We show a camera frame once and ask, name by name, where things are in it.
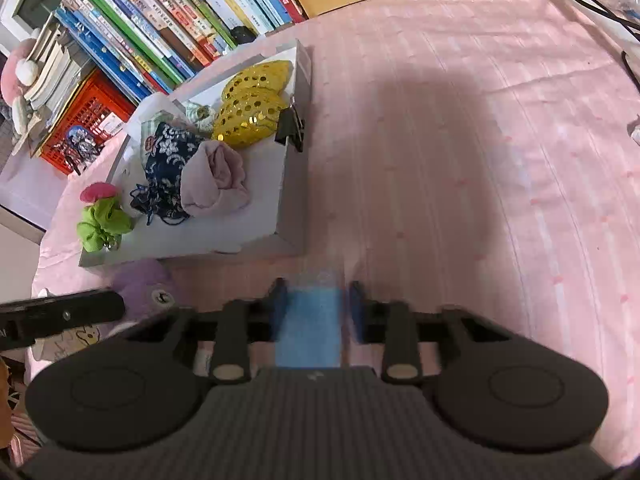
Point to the pink plush rabbit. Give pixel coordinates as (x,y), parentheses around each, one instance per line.
(18,75)

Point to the pink striped tablecloth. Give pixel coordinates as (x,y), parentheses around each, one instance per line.
(469,158)

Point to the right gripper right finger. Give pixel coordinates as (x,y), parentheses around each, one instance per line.
(391,325)

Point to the stack of flat books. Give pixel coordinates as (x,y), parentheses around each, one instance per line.
(63,66)

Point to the blue sponge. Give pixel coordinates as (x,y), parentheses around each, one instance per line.
(311,332)

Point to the green floral cloth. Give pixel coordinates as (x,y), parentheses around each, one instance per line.
(201,116)

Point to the red plastic crate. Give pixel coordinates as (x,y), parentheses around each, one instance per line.
(99,108)

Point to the miniature bicycle model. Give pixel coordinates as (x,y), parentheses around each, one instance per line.
(79,148)

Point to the row of upright books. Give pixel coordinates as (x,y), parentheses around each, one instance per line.
(147,46)

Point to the purple plush toy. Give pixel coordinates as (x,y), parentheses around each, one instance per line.
(147,288)

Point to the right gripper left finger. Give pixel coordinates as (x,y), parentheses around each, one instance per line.
(240,323)

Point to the black binder clip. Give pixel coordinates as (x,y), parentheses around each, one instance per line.
(290,129)

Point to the green and pink scrunchie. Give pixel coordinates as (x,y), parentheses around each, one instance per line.
(103,223)

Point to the lilac soft cloth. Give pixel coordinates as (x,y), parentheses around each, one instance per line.
(213,181)

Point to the navy floral pouch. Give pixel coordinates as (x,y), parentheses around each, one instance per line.
(166,153)

